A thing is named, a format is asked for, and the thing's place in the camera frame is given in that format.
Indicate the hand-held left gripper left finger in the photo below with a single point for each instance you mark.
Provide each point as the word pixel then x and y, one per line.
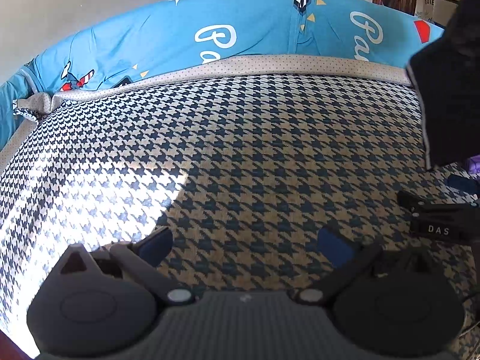
pixel 157 243

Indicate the blue printed cushion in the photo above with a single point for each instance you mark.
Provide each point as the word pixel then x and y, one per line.
pixel 262 26

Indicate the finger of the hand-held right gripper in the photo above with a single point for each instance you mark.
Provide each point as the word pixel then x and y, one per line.
pixel 410 200

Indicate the purple floral cloth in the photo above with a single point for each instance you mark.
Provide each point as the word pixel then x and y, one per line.
pixel 474 165

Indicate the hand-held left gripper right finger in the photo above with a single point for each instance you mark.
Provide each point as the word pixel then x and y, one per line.
pixel 333 249

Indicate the black t-shirt with red print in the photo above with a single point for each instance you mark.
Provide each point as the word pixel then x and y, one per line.
pixel 450 82

